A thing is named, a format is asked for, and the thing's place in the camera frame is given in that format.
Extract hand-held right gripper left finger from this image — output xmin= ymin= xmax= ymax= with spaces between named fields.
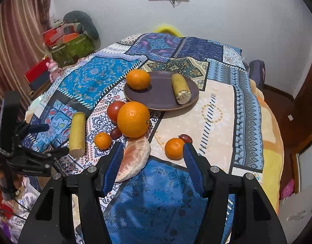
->
xmin=17 ymin=142 xmax=124 ymax=244

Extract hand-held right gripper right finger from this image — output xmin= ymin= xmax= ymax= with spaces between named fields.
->
xmin=182 ymin=142 xmax=287 ymax=244

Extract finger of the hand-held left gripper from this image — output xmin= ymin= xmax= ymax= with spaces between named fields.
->
xmin=14 ymin=122 xmax=50 ymax=139
xmin=6 ymin=144 xmax=70 ymax=177

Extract pink pomelo segment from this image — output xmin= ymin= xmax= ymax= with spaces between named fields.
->
xmin=115 ymin=136 xmax=151 ymax=183

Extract small tangerine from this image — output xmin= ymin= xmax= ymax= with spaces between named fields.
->
xmin=164 ymin=137 xmax=185 ymax=160
xmin=94 ymin=132 xmax=112 ymax=150

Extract long yellow banana piece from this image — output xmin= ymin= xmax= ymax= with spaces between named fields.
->
xmin=69 ymin=112 xmax=86 ymax=158

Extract red and blue box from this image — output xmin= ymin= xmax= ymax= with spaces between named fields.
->
xmin=24 ymin=57 xmax=53 ymax=92

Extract large orange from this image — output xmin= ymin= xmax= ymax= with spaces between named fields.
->
xmin=117 ymin=101 xmax=150 ymax=138

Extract red tomato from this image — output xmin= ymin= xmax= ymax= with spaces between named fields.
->
xmin=107 ymin=101 xmax=126 ymax=122

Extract pink toy figure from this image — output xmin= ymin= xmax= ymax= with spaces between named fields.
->
xmin=47 ymin=59 xmax=61 ymax=83

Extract blue patchwork printed cloth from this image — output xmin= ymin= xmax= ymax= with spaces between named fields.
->
xmin=21 ymin=33 xmax=264 ymax=244

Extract brown striped curtain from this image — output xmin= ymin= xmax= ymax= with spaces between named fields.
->
xmin=0 ymin=0 xmax=53 ymax=122

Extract brown round plate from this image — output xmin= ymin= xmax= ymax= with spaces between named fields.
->
xmin=123 ymin=71 xmax=200 ymax=111

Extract short yellow banana piece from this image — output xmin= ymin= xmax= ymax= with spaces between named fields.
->
xmin=171 ymin=73 xmax=191 ymax=105

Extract yellow blanket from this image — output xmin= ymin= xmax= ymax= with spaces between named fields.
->
xmin=248 ymin=79 xmax=285 ymax=209

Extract red and orange bag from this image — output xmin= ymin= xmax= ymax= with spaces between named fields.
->
xmin=42 ymin=23 xmax=83 ymax=47

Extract green patterned box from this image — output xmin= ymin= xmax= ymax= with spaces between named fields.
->
xmin=50 ymin=34 xmax=95 ymax=68

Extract medium orange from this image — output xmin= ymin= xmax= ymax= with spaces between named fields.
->
xmin=126 ymin=69 xmax=151 ymax=90

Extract pink slipper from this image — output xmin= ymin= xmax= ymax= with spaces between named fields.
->
xmin=280 ymin=179 xmax=295 ymax=200

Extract grey pillow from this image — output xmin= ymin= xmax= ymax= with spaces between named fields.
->
xmin=63 ymin=11 xmax=100 ymax=40

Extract white cabinet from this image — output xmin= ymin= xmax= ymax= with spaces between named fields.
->
xmin=278 ymin=142 xmax=312 ymax=232

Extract purple chair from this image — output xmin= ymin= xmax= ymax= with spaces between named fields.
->
xmin=248 ymin=60 xmax=266 ymax=88

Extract yellow fluffy object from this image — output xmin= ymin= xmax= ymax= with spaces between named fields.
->
xmin=153 ymin=23 xmax=180 ymax=36

